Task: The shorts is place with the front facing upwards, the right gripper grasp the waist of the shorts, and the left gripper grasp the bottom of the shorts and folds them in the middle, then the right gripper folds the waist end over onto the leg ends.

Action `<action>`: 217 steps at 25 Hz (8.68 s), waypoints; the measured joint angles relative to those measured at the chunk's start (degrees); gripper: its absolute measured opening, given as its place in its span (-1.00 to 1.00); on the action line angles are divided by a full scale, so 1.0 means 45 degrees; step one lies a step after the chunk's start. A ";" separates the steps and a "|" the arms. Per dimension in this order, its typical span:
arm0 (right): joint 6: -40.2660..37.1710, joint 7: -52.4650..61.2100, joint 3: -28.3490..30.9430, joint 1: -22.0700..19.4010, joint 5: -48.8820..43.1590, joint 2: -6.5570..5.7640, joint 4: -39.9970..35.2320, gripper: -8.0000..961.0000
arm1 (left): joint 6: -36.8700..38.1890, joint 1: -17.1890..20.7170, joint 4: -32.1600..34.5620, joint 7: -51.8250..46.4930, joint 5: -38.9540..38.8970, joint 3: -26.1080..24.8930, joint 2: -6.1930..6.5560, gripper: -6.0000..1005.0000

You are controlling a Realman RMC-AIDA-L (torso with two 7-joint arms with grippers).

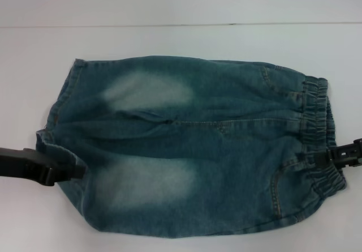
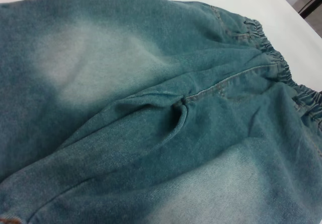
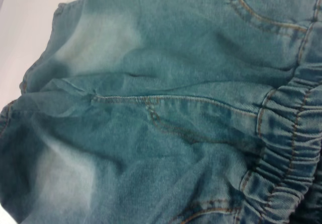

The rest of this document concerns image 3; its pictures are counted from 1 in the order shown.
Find blue washed denim shorts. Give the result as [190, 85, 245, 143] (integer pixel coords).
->
[0, 0, 322, 224]

